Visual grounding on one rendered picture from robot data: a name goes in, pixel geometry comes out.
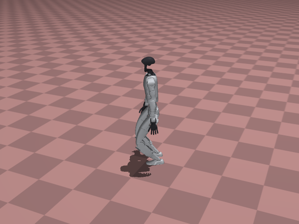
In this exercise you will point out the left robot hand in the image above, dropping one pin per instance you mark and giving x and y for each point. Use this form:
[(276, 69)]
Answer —
[(153, 127)]

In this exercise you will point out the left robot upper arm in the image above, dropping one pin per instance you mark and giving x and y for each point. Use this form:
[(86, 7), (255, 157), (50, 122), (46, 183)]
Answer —
[(151, 87)]

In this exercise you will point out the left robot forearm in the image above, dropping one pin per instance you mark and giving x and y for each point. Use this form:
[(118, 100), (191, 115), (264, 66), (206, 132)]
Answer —
[(152, 107)]

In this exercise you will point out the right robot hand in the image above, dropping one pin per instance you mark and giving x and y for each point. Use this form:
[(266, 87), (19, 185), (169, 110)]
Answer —
[(141, 110)]

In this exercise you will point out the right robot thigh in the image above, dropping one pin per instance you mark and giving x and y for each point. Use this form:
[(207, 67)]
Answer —
[(141, 118)]

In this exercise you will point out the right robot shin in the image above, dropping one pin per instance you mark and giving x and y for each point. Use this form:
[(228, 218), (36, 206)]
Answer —
[(149, 143)]

